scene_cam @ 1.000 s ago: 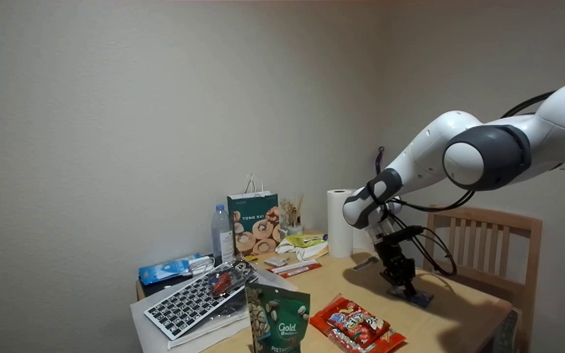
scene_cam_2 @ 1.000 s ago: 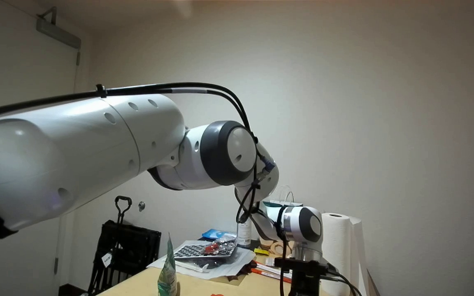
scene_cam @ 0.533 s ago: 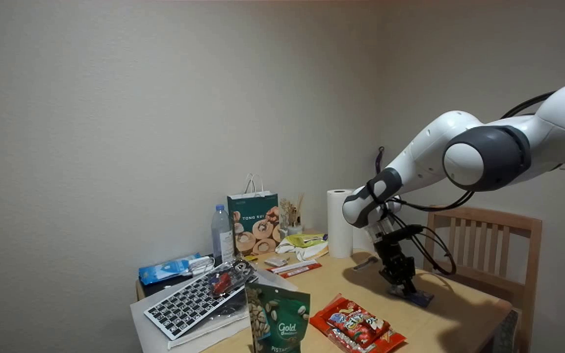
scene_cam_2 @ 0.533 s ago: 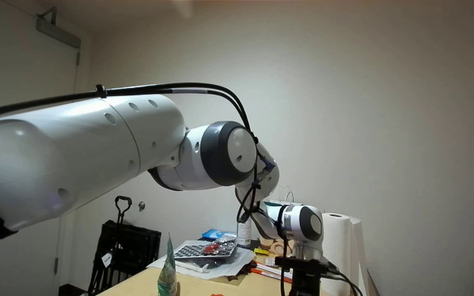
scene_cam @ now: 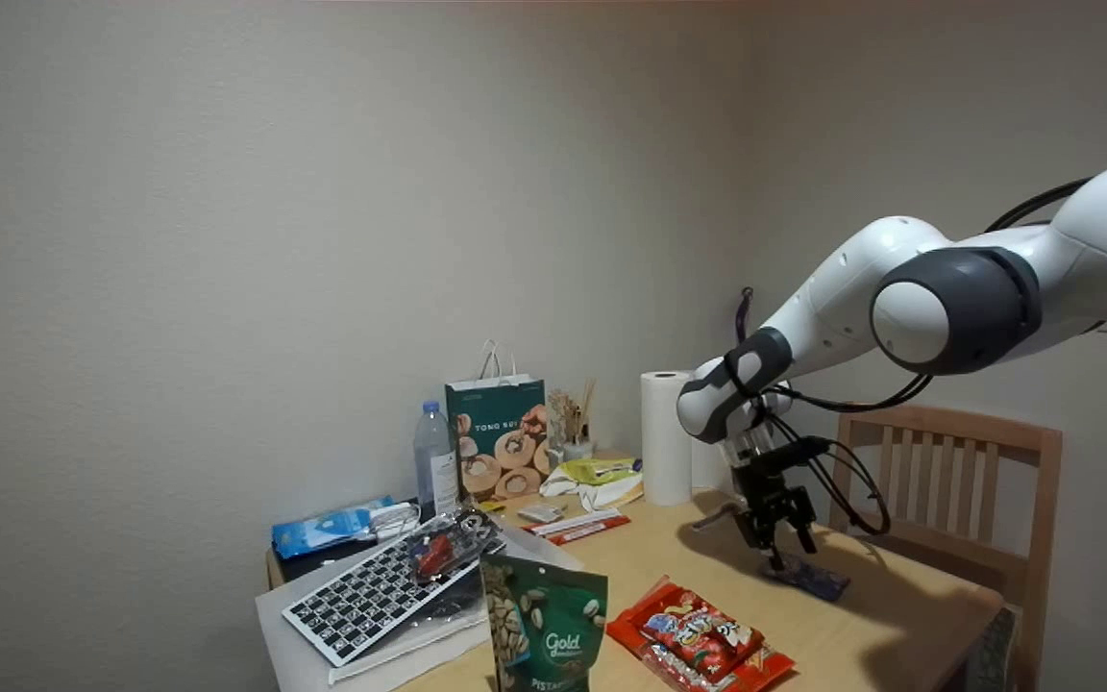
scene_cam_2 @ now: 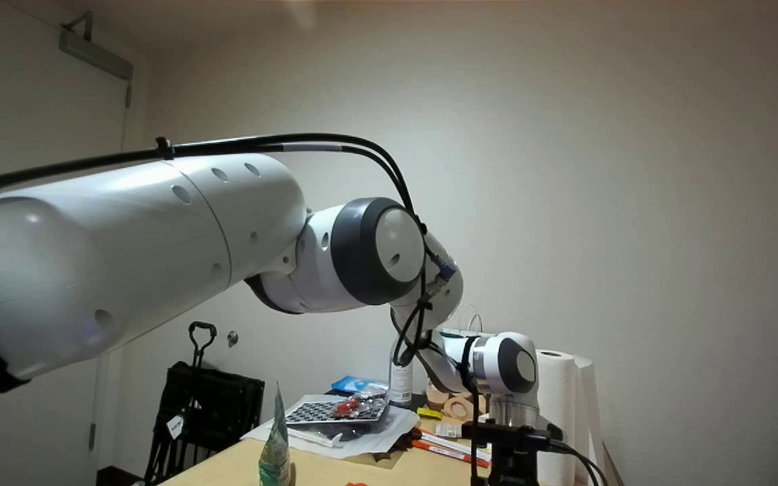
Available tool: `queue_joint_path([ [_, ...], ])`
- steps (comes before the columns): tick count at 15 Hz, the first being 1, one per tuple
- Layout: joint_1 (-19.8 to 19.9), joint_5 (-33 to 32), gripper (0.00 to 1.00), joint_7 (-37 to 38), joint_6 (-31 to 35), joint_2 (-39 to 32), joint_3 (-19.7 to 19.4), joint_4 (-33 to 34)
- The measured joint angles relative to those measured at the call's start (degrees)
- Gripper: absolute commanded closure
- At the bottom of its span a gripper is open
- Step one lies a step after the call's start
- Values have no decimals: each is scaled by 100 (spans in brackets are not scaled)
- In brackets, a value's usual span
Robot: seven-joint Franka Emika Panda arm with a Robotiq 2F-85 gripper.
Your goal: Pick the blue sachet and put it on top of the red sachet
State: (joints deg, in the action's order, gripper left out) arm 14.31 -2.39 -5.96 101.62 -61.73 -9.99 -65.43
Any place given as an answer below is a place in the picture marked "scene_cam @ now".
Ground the white paper towel roll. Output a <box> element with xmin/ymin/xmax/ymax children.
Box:
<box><xmin>640</xmin><ymin>370</ymin><xmax>696</xmax><ymax>507</ymax></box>

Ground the blue plastic packet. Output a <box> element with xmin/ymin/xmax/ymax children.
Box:
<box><xmin>271</xmin><ymin>496</ymin><xmax>397</xmax><ymax>561</ymax></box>

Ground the red sachet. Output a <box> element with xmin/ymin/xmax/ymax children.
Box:
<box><xmin>606</xmin><ymin>576</ymin><xmax>797</xmax><ymax>692</ymax></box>

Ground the grey metal spoon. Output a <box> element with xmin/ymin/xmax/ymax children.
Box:
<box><xmin>690</xmin><ymin>504</ymin><xmax>745</xmax><ymax>532</ymax></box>

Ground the jar with reed sticks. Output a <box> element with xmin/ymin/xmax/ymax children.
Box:
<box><xmin>549</xmin><ymin>379</ymin><xmax>599</xmax><ymax>464</ymax></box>

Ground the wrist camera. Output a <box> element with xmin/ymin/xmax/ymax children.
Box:
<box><xmin>751</xmin><ymin>436</ymin><xmax>833</xmax><ymax>478</ymax></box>

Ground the green paper gift bag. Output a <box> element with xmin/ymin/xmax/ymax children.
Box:
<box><xmin>445</xmin><ymin>339</ymin><xmax>550</xmax><ymax>504</ymax></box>

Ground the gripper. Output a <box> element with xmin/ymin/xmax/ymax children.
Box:
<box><xmin>732</xmin><ymin>459</ymin><xmax>820</xmax><ymax>572</ymax></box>

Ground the wooden chair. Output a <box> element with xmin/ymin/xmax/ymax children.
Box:
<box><xmin>826</xmin><ymin>403</ymin><xmax>1065</xmax><ymax>692</ymax></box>

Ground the white keyboard with black keys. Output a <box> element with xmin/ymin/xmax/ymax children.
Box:
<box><xmin>282</xmin><ymin>511</ymin><xmax>506</xmax><ymax>668</ymax></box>

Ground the white crumpled plastic bag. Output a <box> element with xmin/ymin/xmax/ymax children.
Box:
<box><xmin>540</xmin><ymin>458</ymin><xmax>647</xmax><ymax>513</ymax></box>

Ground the blue sachet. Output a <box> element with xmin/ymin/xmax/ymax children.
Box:
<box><xmin>762</xmin><ymin>553</ymin><xmax>850</xmax><ymax>603</ymax></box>

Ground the yellow-green packet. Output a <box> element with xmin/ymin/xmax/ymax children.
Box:
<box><xmin>561</xmin><ymin>457</ymin><xmax>642</xmax><ymax>487</ymax></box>

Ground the green pistachio bag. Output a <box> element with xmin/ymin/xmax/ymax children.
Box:
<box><xmin>480</xmin><ymin>554</ymin><xmax>609</xmax><ymax>692</ymax></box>

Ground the clear bag with red item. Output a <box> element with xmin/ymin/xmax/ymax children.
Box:
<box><xmin>406</xmin><ymin>508</ymin><xmax>502</xmax><ymax>588</ymax></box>

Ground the black box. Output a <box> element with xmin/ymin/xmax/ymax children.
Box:
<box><xmin>268</xmin><ymin>543</ymin><xmax>377</xmax><ymax>583</ymax></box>

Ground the red and white flat packet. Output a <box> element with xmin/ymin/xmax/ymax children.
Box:
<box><xmin>524</xmin><ymin>508</ymin><xmax>631</xmax><ymax>547</ymax></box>

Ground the clear plastic water bottle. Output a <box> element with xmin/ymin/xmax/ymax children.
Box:
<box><xmin>413</xmin><ymin>401</ymin><xmax>461</xmax><ymax>521</ymax></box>

